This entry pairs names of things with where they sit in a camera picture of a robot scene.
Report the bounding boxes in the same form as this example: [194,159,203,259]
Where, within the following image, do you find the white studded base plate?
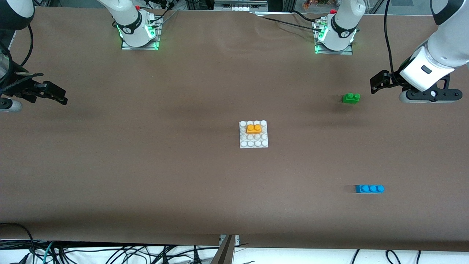
[239,120,269,149]

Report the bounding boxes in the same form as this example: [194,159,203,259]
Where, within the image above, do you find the blue three-stud block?
[355,184,385,194]

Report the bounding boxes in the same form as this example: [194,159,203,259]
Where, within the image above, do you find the orange background clutter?
[302,0,332,11]

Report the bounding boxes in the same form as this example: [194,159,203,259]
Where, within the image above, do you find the brown table cover sheet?
[0,7,469,253]

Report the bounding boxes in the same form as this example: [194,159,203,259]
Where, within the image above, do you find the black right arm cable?
[20,24,34,68]

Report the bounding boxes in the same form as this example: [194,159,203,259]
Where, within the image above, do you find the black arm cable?
[383,0,396,76]
[20,24,34,68]

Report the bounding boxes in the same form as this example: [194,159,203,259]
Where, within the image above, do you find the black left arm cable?
[383,0,396,76]

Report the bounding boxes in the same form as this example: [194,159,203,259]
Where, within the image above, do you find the teal cable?
[42,241,55,264]

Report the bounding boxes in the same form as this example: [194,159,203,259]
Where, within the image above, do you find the aluminium frame rail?
[214,0,269,12]

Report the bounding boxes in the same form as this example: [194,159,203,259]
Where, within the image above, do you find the tangled black cables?
[55,244,220,264]

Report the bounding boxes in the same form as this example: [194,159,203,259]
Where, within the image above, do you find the dark angled post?
[210,235,236,264]

